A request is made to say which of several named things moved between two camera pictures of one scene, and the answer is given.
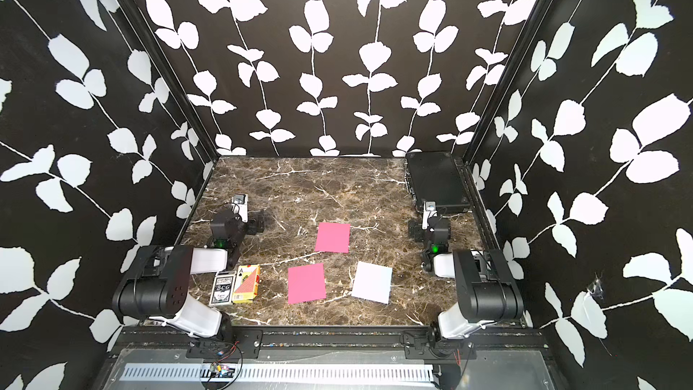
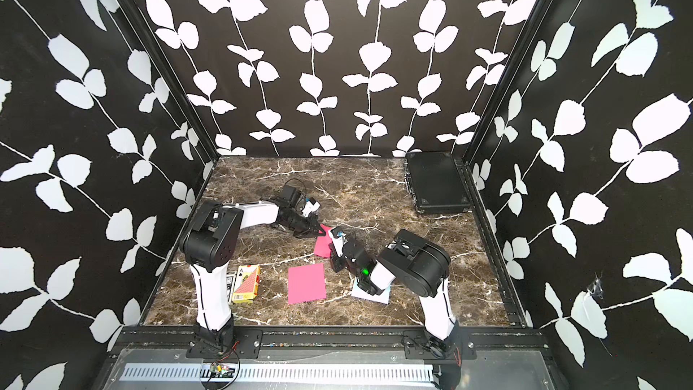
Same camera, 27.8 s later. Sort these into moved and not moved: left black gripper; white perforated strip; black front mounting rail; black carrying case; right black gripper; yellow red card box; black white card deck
Moved: right black gripper; left black gripper
Not moved: black carrying case; black front mounting rail; black white card deck; yellow red card box; white perforated strip
